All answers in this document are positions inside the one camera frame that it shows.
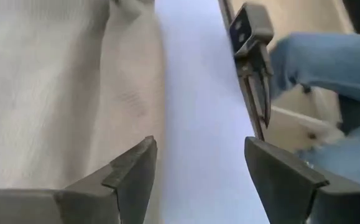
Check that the black slotted bracket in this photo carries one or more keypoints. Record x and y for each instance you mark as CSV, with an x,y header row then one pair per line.
x,y
251,28

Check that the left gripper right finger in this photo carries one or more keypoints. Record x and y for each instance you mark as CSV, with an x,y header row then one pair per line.
x,y
291,199

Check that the person's blue jeans legs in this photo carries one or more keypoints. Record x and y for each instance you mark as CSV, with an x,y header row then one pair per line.
x,y
332,62

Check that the grey-brown waffle towel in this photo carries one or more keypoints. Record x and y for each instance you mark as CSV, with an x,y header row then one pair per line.
x,y
58,93

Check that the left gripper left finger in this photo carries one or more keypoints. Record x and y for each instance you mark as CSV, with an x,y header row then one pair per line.
x,y
74,208

